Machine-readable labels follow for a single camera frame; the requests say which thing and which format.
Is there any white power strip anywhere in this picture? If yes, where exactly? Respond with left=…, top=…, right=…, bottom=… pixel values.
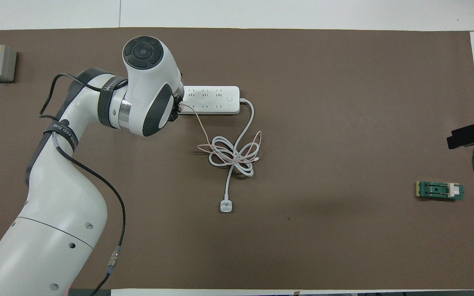
left=180, top=86, right=241, bottom=116

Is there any brown table mat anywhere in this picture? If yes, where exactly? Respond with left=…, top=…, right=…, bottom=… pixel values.
left=0, top=27, right=474, bottom=290

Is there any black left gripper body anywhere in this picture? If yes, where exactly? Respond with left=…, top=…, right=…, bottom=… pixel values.
left=171, top=74, right=185, bottom=123

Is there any pink charger cable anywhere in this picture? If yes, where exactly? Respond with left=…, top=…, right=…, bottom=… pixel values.
left=181, top=103, right=263, bottom=165

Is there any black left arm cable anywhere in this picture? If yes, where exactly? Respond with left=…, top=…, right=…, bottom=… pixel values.
left=38, top=73, right=126, bottom=296

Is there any green knife switch yellow base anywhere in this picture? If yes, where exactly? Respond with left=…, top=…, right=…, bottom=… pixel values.
left=416, top=181, right=465, bottom=202

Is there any white power strip cord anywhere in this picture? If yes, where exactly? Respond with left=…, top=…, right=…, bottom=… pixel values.
left=209, top=98, right=256, bottom=213

